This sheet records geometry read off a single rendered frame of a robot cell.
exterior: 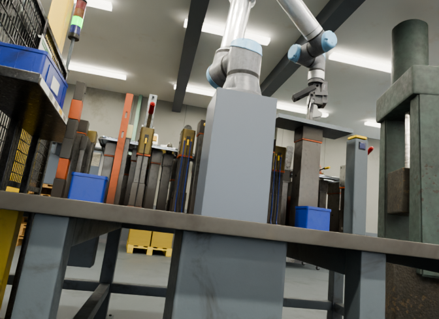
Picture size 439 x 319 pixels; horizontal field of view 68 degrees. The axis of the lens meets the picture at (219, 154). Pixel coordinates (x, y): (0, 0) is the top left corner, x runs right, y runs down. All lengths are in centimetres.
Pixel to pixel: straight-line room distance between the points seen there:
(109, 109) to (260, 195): 702
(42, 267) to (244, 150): 61
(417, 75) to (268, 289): 309
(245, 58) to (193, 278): 71
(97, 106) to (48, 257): 713
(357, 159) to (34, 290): 131
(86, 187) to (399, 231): 355
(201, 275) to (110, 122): 700
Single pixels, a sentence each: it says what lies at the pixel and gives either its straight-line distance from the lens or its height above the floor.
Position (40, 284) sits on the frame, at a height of 50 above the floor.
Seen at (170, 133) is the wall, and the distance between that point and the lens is 768.
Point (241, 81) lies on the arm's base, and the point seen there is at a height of 115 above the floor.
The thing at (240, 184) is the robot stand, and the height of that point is 81.
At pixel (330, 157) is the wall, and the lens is 873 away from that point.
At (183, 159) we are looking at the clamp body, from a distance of 142.
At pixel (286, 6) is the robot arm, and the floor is 156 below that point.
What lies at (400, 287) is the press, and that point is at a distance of 343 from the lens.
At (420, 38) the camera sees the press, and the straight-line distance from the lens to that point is 435.
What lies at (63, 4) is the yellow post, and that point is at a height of 189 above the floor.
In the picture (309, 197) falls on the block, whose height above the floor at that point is 84.
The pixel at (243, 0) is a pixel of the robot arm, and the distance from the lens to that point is 147.
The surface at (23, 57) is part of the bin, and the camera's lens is 125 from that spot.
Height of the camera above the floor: 69
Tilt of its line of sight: 12 degrees up
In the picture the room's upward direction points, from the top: 7 degrees clockwise
